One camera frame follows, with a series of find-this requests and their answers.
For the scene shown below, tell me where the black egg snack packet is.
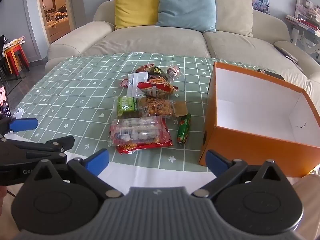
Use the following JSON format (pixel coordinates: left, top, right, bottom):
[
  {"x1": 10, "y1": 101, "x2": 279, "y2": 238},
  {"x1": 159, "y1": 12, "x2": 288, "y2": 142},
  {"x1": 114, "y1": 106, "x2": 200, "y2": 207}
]
[{"x1": 147, "y1": 66, "x2": 170, "y2": 82}]

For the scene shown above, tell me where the green snack packet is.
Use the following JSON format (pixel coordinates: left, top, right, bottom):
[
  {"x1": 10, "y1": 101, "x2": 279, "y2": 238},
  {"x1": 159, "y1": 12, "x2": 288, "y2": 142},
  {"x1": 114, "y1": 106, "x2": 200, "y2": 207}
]
[{"x1": 114, "y1": 96, "x2": 139, "y2": 117}]

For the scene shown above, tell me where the light blue pillow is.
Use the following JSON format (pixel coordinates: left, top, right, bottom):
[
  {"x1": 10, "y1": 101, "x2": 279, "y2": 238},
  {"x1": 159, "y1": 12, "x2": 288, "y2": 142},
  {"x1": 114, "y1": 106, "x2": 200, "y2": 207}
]
[{"x1": 155, "y1": 0, "x2": 217, "y2": 33}]

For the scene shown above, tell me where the red fries snack packet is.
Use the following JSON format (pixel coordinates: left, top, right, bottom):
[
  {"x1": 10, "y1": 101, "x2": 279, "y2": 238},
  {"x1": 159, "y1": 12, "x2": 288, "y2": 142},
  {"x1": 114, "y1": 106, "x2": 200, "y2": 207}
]
[{"x1": 137, "y1": 77, "x2": 178, "y2": 99}]

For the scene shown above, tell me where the pile of papers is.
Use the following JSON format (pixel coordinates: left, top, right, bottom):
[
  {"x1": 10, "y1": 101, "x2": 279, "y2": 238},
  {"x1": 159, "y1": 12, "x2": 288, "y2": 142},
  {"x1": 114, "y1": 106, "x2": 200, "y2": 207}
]
[{"x1": 2, "y1": 35, "x2": 26, "y2": 51}]

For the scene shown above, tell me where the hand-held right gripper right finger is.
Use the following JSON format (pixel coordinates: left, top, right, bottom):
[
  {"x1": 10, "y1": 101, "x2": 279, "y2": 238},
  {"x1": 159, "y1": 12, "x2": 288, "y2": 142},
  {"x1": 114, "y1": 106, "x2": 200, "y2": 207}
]
[{"x1": 191, "y1": 149, "x2": 293, "y2": 199}]

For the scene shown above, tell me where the yellow plastic stool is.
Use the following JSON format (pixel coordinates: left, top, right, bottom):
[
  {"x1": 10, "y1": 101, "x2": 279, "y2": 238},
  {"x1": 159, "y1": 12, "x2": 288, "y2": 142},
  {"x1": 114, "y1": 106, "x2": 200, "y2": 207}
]
[{"x1": 3, "y1": 48, "x2": 20, "y2": 77}]

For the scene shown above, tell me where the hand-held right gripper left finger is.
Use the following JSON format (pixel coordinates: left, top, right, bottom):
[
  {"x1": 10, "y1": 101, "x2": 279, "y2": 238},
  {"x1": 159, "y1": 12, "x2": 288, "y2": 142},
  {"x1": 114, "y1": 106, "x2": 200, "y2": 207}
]
[{"x1": 24, "y1": 149, "x2": 124, "y2": 200}]

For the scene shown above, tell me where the stack of books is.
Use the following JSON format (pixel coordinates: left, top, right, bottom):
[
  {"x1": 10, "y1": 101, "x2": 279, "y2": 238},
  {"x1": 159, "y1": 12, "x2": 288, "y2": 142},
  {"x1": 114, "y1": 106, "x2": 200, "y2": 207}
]
[{"x1": 286, "y1": 14, "x2": 320, "y2": 37}]

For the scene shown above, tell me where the black flat device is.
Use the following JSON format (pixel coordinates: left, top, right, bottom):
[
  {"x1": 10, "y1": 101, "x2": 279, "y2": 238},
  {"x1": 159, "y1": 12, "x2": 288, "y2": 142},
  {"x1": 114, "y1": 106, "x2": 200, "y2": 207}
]
[{"x1": 273, "y1": 44, "x2": 299, "y2": 64}]

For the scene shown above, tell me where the white snack packet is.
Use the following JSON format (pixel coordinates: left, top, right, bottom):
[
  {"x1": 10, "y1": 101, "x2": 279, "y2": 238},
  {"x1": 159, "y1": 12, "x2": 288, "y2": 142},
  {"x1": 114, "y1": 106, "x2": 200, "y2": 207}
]
[{"x1": 126, "y1": 72, "x2": 148, "y2": 98}]

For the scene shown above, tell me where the orange cardboard box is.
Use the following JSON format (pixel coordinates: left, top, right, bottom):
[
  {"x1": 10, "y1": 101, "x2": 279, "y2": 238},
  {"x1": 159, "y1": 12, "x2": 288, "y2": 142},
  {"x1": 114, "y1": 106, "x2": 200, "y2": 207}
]
[{"x1": 199, "y1": 62, "x2": 320, "y2": 178}]

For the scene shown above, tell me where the brown snack packet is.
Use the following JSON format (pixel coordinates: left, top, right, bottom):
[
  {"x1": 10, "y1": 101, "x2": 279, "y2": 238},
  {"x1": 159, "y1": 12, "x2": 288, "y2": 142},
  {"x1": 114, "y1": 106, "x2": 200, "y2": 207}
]
[{"x1": 172, "y1": 101, "x2": 188, "y2": 118}]

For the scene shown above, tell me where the yellow pillow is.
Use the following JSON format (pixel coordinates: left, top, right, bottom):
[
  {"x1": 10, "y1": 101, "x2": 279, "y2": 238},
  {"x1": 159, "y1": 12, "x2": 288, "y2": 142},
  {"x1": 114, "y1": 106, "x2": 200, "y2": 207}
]
[{"x1": 112, "y1": 0, "x2": 160, "y2": 30}]

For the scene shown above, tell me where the clear pack of white eggs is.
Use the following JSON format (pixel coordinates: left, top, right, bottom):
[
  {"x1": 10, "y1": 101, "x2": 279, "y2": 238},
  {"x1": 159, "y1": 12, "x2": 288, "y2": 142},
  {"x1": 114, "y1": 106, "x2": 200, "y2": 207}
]
[{"x1": 108, "y1": 117, "x2": 167, "y2": 147}]

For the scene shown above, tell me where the door frame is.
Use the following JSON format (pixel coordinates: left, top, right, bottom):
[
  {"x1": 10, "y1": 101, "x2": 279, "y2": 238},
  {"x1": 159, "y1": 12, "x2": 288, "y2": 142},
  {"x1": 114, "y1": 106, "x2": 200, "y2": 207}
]
[{"x1": 24, "y1": 0, "x2": 77, "y2": 60}]

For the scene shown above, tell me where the green sausage stick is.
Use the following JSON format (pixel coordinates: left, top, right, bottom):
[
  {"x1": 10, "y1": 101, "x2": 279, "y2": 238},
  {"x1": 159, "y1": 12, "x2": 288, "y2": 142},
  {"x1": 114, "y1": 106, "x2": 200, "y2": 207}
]
[{"x1": 176, "y1": 114, "x2": 192, "y2": 144}]

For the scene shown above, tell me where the beige fabric sofa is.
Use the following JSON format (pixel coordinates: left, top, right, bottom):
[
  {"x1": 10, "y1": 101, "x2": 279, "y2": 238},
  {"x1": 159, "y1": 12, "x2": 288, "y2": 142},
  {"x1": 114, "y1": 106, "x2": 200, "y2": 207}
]
[{"x1": 45, "y1": 0, "x2": 320, "y2": 103}]

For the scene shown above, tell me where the tablet with lit screen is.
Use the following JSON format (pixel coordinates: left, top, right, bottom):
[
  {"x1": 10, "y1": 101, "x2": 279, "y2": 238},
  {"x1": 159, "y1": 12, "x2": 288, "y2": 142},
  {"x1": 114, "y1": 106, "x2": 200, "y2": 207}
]
[{"x1": 0, "y1": 85, "x2": 12, "y2": 118}]

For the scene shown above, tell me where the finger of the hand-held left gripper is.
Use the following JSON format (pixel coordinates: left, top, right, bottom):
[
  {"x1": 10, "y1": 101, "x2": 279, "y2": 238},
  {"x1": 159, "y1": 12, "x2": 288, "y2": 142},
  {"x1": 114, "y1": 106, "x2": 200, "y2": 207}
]
[
  {"x1": 0, "y1": 135, "x2": 75, "y2": 159},
  {"x1": 0, "y1": 115, "x2": 38, "y2": 138}
]

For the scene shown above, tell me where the beige pillow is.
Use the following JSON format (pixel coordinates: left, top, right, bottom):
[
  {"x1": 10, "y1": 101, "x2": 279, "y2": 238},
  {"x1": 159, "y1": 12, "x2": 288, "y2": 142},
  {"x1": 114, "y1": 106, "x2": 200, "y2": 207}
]
[{"x1": 204, "y1": 0, "x2": 254, "y2": 38}]

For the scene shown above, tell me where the large red snack packet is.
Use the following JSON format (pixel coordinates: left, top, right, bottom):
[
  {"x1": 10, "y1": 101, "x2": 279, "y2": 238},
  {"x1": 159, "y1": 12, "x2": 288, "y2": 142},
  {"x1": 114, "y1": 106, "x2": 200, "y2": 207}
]
[{"x1": 110, "y1": 120, "x2": 173, "y2": 155}]

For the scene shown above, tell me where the small clear brown egg packet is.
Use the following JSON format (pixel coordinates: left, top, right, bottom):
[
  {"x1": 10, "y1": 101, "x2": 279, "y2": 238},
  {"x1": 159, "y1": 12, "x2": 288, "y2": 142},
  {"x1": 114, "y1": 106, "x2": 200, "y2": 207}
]
[{"x1": 166, "y1": 64, "x2": 184, "y2": 82}]

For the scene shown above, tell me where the clear orange nut snack packet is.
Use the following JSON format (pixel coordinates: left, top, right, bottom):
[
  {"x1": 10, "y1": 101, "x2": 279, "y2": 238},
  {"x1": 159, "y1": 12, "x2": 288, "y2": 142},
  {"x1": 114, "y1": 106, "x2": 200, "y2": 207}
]
[{"x1": 139, "y1": 97, "x2": 175, "y2": 118}]

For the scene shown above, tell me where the red plastic stool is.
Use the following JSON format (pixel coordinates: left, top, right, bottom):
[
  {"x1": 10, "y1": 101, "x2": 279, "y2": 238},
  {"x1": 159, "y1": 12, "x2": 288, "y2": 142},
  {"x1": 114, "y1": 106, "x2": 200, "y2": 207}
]
[{"x1": 11, "y1": 44, "x2": 30, "y2": 72}]

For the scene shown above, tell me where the white study desk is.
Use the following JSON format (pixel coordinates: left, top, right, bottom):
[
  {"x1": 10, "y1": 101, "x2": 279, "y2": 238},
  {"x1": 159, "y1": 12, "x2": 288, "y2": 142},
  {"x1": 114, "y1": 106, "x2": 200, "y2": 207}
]
[{"x1": 285, "y1": 0, "x2": 320, "y2": 63}]

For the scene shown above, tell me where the green checked tablecloth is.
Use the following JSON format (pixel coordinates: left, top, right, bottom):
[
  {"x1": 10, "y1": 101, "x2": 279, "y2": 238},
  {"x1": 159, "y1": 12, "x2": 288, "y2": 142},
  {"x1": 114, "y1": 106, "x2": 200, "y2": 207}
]
[{"x1": 0, "y1": 52, "x2": 278, "y2": 188}]

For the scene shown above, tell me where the flat black box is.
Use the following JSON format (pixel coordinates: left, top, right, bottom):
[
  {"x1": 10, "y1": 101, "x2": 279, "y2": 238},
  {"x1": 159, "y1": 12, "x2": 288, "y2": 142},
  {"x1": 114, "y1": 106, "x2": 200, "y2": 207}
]
[{"x1": 257, "y1": 68, "x2": 285, "y2": 82}]

